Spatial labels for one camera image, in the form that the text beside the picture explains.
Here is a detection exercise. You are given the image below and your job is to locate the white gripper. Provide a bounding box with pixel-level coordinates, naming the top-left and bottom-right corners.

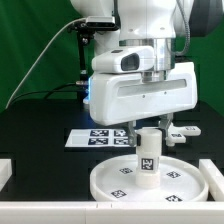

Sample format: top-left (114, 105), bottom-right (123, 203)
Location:
top-left (90, 62), bottom-right (197, 147)

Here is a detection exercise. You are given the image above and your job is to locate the white cross-shaped table base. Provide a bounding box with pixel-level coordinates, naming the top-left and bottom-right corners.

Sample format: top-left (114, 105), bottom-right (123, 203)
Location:
top-left (165, 124), bottom-right (201, 147)

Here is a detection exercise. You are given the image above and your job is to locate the white round table top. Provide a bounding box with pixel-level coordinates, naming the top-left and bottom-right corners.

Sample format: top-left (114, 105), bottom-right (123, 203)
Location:
top-left (90, 154), bottom-right (209, 202)

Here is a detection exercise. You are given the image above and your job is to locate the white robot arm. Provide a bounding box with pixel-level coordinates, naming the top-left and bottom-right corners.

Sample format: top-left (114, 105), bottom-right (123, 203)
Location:
top-left (70, 0), bottom-right (224, 146)

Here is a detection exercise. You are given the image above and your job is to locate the white fiducial marker sheet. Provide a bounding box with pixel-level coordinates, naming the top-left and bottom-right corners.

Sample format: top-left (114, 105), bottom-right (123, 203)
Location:
top-left (65, 129), bottom-right (129, 148)

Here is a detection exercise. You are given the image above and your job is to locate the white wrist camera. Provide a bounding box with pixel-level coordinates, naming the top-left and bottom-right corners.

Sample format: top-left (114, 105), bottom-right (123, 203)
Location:
top-left (92, 46), bottom-right (155, 74)

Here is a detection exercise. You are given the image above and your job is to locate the black cable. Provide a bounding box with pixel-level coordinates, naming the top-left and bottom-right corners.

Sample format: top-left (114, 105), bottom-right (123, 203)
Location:
top-left (6, 83), bottom-right (91, 109)

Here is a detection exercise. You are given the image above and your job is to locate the white fence frame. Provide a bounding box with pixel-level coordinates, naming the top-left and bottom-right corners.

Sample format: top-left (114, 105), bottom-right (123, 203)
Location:
top-left (0, 158), bottom-right (224, 224)

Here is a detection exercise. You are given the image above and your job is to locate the black camera stand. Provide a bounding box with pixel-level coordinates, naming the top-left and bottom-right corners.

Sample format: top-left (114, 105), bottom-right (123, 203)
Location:
top-left (67, 16), bottom-right (118, 101)

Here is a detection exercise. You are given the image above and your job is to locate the white cable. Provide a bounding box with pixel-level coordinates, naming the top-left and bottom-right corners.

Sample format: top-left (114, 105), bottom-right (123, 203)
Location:
top-left (4, 18), bottom-right (87, 111)

